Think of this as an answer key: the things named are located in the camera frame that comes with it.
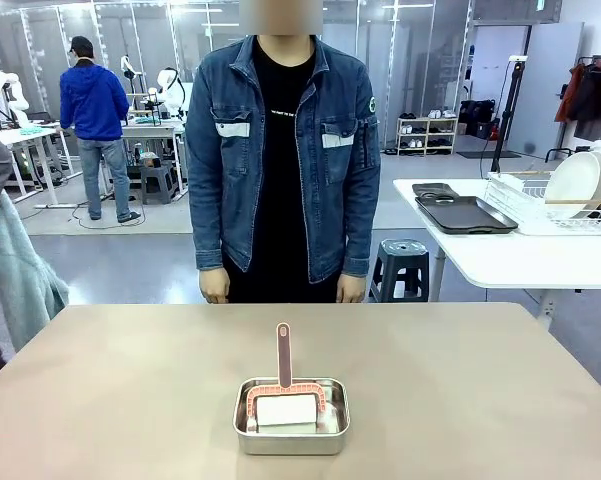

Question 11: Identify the person's left hand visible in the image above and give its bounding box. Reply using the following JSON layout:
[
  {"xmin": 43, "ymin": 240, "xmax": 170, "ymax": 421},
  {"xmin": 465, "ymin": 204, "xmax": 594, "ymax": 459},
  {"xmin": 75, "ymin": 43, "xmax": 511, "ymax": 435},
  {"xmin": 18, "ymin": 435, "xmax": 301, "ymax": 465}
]
[{"xmin": 335, "ymin": 272, "xmax": 367, "ymax": 305}]

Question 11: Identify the person's right hand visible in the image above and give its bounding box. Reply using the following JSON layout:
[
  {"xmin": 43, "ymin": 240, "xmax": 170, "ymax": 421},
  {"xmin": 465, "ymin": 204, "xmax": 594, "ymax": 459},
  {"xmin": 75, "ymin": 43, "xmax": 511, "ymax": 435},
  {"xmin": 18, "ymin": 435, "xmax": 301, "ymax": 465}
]
[{"xmin": 199, "ymin": 267, "xmax": 231, "ymax": 305}]

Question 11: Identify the dark grey handled serving tray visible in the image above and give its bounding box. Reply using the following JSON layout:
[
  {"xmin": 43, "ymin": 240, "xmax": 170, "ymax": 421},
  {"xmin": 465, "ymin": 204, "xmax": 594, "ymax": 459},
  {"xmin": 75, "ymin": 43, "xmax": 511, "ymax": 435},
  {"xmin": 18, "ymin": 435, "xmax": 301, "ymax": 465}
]
[{"xmin": 414, "ymin": 195, "xmax": 520, "ymax": 235}]

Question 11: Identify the large white dinner plate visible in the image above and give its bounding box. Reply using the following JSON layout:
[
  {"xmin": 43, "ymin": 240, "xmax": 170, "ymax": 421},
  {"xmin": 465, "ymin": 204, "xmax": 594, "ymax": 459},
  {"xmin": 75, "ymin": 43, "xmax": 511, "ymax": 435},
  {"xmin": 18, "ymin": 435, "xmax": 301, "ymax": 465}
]
[{"xmin": 544, "ymin": 151, "xmax": 601, "ymax": 220}]

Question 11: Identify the person's left denim forearm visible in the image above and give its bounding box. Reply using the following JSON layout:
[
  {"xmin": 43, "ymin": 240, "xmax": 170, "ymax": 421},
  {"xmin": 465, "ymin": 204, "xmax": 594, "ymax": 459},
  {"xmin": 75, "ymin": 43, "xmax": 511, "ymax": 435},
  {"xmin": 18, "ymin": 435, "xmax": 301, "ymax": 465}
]
[{"xmin": 340, "ymin": 189, "xmax": 381, "ymax": 277}]

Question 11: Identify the person's right denim forearm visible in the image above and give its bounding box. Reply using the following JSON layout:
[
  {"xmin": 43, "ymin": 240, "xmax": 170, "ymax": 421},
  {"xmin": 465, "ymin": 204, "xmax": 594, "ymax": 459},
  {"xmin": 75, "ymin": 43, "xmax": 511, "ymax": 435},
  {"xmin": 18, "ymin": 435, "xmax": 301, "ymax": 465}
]
[{"xmin": 187, "ymin": 189, "xmax": 231, "ymax": 274}]

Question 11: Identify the black floor mat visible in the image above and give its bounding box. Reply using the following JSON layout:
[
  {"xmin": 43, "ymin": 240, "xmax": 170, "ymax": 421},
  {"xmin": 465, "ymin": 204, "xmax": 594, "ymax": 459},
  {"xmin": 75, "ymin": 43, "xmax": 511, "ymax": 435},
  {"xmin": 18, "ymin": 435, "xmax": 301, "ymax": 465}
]
[{"xmin": 455, "ymin": 149, "xmax": 522, "ymax": 159}]

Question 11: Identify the dark grey plastic stool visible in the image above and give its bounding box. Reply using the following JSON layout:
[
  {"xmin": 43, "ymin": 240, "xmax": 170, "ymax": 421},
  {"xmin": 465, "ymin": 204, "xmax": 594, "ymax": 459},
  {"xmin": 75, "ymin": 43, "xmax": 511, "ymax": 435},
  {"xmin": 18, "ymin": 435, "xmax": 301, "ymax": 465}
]
[{"xmin": 368, "ymin": 238, "xmax": 431, "ymax": 304}]

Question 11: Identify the person in denim jacket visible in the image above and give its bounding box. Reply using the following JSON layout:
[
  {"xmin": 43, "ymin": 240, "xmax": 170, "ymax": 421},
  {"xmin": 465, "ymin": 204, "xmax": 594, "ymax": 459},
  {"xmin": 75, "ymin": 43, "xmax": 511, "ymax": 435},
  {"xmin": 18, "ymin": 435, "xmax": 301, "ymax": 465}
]
[{"xmin": 184, "ymin": 0, "xmax": 382, "ymax": 305}]

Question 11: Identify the grey background stool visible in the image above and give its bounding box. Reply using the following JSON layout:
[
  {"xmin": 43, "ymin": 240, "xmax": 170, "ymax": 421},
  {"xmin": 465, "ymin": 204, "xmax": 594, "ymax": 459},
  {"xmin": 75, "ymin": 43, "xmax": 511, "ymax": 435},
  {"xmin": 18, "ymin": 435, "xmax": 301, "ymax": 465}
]
[{"xmin": 139, "ymin": 164, "xmax": 176, "ymax": 205}]

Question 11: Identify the small dark grey tray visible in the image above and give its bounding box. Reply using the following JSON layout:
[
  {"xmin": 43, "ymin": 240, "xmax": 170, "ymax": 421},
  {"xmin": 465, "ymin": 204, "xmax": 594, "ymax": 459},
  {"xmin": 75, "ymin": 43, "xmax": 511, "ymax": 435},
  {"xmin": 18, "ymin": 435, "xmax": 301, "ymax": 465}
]
[{"xmin": 411, "ymin": 182, "xmax": 462, "ymax": 202}]

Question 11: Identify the white side table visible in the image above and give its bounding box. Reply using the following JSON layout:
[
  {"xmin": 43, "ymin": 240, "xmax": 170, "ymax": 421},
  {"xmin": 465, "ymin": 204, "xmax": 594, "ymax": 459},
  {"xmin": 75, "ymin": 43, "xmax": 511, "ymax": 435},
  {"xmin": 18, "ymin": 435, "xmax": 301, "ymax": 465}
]
[{"xmin": 392, "ymin": 177, "xmax": 601, "ymax": 321}]

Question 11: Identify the white background desk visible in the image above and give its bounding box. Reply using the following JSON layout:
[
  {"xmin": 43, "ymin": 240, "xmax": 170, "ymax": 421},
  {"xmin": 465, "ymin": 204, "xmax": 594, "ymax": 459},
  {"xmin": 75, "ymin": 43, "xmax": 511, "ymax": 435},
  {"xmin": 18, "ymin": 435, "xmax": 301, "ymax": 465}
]
[
  {"xmin": 122, "ymin": 122, "xmax": 189, "ymax": 201},
  {"xmin": 0, "ymin": 122, "xmax": 84, "ymax": 209}
]

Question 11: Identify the rectangular stainless steel container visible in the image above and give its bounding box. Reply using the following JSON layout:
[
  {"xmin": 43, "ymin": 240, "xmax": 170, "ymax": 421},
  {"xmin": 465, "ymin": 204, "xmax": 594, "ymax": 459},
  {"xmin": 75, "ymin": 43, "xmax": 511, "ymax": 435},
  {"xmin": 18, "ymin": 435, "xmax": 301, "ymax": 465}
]
[{"xmin": 232, "ymin": 377, "xmax": 351, "ymax": 456}]

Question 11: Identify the wooden shoe rack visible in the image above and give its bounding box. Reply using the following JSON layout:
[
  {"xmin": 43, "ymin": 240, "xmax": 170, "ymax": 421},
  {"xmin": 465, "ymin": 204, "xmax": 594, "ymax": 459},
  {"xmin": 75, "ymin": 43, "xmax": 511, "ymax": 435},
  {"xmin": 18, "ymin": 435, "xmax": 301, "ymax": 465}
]
[{"xmin": 396, "ymin": 109, "xmax": 459, "ymax": 157}]

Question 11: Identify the light teal fleece garment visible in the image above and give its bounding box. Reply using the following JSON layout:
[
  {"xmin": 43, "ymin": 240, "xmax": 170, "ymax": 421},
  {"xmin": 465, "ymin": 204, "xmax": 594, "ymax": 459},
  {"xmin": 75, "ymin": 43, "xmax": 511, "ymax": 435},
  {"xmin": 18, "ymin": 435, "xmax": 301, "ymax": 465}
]
[{"xmin": 0, "ymin": 192, "xmax": 70, "ymax": 351}]

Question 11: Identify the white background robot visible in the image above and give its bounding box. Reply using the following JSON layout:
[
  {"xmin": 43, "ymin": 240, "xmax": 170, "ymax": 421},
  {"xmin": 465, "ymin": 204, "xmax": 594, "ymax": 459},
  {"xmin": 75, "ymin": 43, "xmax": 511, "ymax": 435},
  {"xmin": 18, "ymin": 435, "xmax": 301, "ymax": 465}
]
[
  {"xmin": 155, "ymin": 67, "xmax": 187, "ymax": 120},
  {"xmin": 0, "ymin": 72, "xmax": 31, "ymax": 126}
]

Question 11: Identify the black bag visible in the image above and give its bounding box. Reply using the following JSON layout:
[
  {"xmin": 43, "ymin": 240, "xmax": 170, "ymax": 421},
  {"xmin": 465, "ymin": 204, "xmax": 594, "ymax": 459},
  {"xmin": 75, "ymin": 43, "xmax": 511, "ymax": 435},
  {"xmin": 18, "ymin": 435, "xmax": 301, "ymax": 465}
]
[{"xmin": 459, "ymin": 98, "xmax": 496, "ymax": 139}]

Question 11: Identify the person in blue hoodie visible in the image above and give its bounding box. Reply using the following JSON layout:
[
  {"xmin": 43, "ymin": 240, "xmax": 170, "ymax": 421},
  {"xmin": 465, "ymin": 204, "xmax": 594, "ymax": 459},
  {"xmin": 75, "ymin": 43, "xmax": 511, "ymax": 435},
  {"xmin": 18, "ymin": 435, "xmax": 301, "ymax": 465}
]
[{"xmin": 58, "ymin": 35, "xmax": 142, "ymax": 224}]

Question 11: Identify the black tripod stand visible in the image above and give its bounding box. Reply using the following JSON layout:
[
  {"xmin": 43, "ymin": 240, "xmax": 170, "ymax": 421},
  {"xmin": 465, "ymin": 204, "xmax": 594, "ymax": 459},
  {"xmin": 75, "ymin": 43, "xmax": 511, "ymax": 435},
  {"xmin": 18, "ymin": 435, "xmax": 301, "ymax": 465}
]
[{"xmin": 489, "ymin": 55, "xmax": 529, "ymax": 174}]

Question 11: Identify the clothes rack with coats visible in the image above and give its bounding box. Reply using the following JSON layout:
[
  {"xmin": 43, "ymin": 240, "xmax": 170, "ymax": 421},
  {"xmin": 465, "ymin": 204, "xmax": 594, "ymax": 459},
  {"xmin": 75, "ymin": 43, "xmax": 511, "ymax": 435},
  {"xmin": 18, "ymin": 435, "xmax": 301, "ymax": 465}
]
[{"xmin": 554, "ymin": 54, "xmax": 601, "ymax": 151}]

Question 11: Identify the white wire dish rack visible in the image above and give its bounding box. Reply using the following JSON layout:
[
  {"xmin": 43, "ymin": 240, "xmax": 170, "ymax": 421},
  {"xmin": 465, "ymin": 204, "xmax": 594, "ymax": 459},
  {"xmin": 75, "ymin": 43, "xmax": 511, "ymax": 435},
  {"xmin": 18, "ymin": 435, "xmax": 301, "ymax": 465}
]
[{"xmin": 483, "ymin": 169, "xmax": 601, "ymax": 236}]

